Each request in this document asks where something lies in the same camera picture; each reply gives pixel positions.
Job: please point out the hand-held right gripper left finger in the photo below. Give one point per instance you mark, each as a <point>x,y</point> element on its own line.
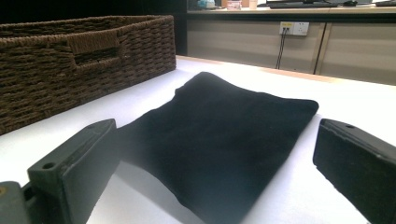
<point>79,165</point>

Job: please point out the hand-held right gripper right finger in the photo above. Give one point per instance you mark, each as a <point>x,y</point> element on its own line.
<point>358,158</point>

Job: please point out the brown woven basket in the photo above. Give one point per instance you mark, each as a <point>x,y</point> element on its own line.
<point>62,67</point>

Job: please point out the black cloth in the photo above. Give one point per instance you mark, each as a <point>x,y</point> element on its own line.
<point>214,137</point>

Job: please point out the long beige counter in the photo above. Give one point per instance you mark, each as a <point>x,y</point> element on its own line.
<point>289,43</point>

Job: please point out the black keyboard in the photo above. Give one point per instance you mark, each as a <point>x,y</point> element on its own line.
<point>300,4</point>

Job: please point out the beige cup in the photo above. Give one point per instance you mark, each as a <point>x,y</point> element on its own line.
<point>253,3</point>

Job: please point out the pink container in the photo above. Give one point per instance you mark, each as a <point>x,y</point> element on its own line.
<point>233,4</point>

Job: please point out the light blue object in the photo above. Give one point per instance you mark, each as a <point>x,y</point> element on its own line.
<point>205,3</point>

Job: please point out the white wall socket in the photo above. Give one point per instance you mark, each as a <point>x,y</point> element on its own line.
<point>294,28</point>

